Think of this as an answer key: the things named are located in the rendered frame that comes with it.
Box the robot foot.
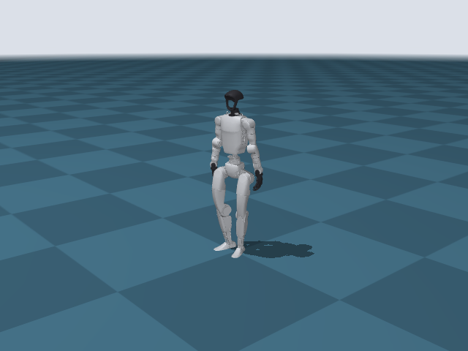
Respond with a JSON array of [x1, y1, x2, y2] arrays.
[[214, 241, 237, 251], [231, 246, 245, 258]]

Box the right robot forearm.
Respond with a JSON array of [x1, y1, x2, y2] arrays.
[[210, 145, 221, 166]]

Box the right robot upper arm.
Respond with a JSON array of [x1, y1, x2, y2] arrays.
[[212, 115, 223, 148]]

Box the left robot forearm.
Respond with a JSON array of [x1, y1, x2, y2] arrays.
[[251, 145, 263, 174]]

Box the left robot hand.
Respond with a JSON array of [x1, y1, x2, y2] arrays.
[[253, 170, 263, 191]]

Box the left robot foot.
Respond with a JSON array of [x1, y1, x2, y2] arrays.
[[231, 246, 245, 258]]

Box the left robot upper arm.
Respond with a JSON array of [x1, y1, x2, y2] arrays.
[[241, 118, 256, 154]]

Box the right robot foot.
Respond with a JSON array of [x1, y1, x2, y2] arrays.
[[214, 241, 237, 251]]

